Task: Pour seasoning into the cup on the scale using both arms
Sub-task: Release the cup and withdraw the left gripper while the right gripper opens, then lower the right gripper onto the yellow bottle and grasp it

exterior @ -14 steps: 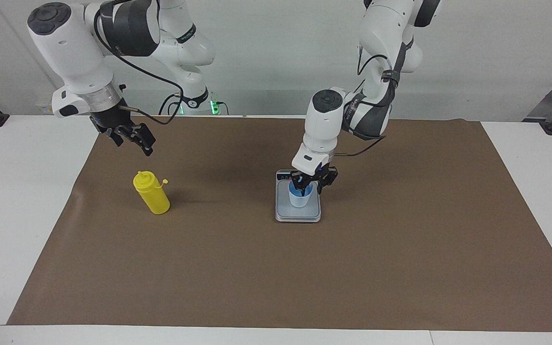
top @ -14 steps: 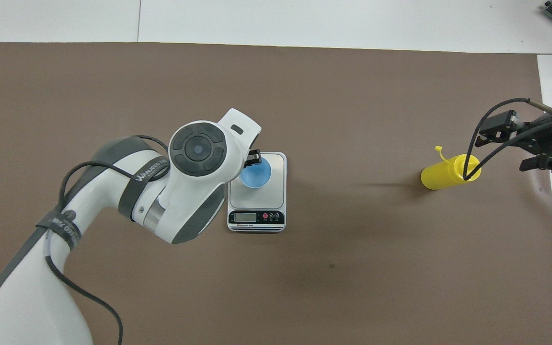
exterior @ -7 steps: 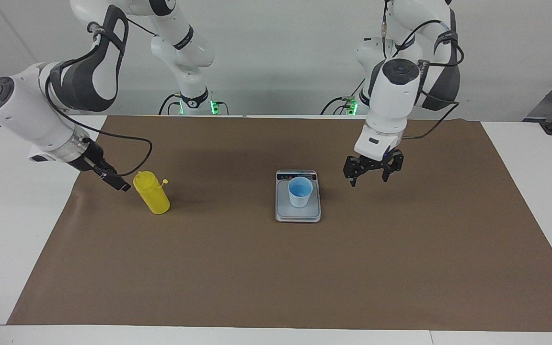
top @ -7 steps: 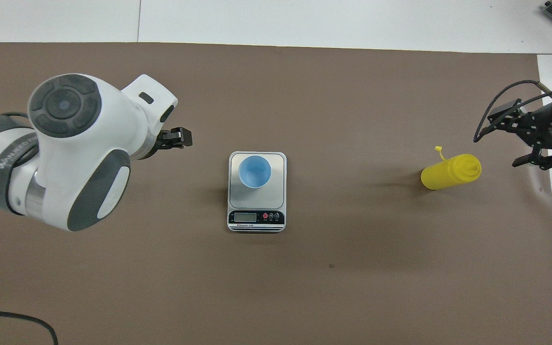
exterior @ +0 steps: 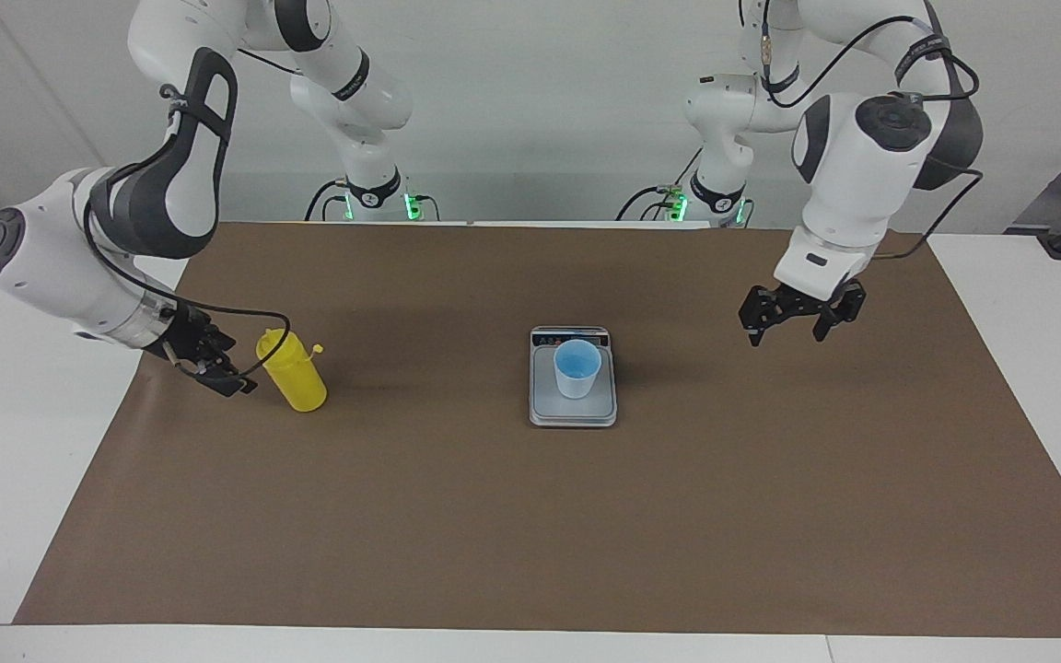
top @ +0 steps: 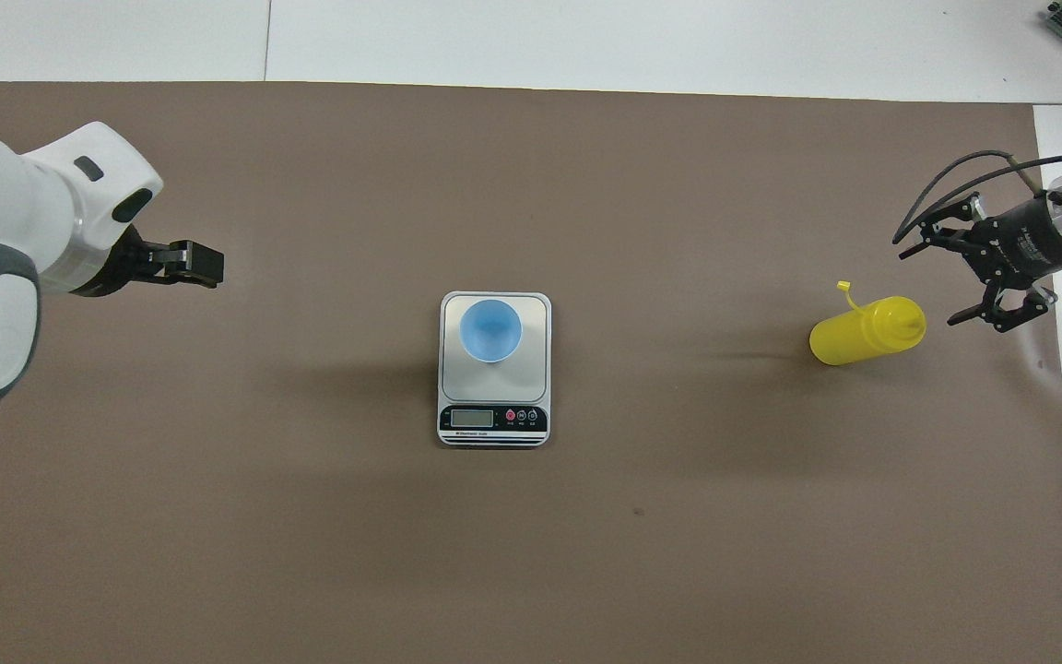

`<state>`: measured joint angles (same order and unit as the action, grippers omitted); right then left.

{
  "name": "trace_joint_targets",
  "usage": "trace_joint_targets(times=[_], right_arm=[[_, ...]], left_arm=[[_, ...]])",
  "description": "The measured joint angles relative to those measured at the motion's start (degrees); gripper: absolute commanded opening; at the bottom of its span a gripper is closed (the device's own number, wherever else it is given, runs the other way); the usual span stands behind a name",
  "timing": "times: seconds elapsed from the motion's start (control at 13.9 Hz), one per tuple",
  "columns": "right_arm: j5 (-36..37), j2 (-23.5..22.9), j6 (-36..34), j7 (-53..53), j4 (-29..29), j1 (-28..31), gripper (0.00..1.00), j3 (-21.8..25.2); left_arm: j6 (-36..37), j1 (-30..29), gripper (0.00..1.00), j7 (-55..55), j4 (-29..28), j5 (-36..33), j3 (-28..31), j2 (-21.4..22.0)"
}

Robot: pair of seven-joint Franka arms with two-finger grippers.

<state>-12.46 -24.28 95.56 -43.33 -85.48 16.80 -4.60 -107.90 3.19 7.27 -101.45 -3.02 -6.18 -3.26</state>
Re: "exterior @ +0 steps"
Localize yellow squeeze seasoning bottle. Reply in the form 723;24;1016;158
256;328;328;413

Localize light blue plastic cup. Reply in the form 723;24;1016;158
554;339;602;400

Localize silver digital kitchen scale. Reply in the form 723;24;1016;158
529;325;618;428

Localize brown paper table mat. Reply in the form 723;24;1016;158
13;221;1061;638

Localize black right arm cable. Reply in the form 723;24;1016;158
84;83;292;378

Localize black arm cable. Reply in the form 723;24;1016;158
756;0;985;263
84;83;292;378

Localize black right arm base cables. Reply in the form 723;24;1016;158
305;178;441;222

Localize black arm base cables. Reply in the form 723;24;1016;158
305;178;441;222
616;145;706;222

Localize black left arm base cables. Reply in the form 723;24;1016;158
616;145;706;222

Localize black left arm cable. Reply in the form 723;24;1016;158
756;0;985;263

